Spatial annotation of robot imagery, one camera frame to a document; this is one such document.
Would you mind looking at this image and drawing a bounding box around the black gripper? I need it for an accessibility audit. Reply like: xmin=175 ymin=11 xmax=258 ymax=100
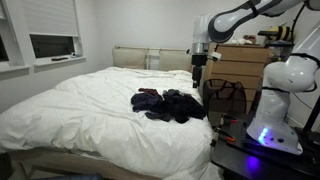
xmin=191 ymin=55 xmax=207 ymax=88

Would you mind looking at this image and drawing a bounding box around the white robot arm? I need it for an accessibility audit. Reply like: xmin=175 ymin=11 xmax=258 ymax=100
xmin=191 ymin=0 xmax=320 ymax=155

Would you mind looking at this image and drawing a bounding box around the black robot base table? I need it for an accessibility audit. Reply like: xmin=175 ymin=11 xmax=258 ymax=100
xmin=211 ymin=114 xmax=320 ymax=180

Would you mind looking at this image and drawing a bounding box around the black mesh laundry hamper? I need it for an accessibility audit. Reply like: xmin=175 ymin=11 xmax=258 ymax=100
xmin=203 ymin=79 xmax=247 ymax=126

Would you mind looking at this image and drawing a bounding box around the beige right headboard cushion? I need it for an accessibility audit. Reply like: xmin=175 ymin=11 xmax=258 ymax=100
xmin=159 ymin=51 xmax=191 ymax=72

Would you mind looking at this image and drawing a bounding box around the beige headboard cushion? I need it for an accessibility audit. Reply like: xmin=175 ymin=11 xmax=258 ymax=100
xmin=112 ymin=48 xmax=147 ymax=69
xmin=159 ymin=51 xmax=191 ymax=72

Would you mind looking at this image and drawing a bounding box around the white cloth on dresser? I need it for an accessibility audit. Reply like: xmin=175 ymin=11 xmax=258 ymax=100
xmin=231 ymin=38 xmax=253 ymax=45

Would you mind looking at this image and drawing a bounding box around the wooden dresser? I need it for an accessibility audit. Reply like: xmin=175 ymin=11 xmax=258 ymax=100
xmin=204 ymin=44 xmax=270 ymax=112

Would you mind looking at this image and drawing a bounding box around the dark clothes pile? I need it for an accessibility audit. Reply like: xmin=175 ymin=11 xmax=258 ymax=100
xmin=131 ymin=88 xmax=207 ymax=124

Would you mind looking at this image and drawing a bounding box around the beige left headboard cushion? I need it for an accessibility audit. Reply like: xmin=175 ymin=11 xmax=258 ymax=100
xmin=112 ymin=48 xmax=147 ymax=69

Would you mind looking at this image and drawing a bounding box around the yellow black item on dresser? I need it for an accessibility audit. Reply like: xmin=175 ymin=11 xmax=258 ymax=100
xmin=258 ymin=26 xmax=293 ymax=41

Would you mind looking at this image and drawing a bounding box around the white duvet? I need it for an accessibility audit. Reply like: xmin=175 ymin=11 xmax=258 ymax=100
xmin=0 ymin=67 xmax=223 ymax=180

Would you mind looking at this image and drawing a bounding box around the black remote on windowsill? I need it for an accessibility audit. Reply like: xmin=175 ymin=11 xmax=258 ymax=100
xmin=51 ymin=57 xmax=69 ymax=62

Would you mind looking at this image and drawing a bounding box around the window with white blind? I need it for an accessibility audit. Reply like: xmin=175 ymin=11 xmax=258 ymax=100
xmin=21 ymin=0 xmax=84 ymax=66

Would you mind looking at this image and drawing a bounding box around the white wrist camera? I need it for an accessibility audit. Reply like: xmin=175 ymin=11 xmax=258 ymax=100
xmin=208 ymin=52 xmax=222 ymax=62

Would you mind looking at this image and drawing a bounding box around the wooden bed frame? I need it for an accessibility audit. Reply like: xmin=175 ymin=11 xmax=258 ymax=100
xmin=9 ymin=148 xmax=160 ymax=180

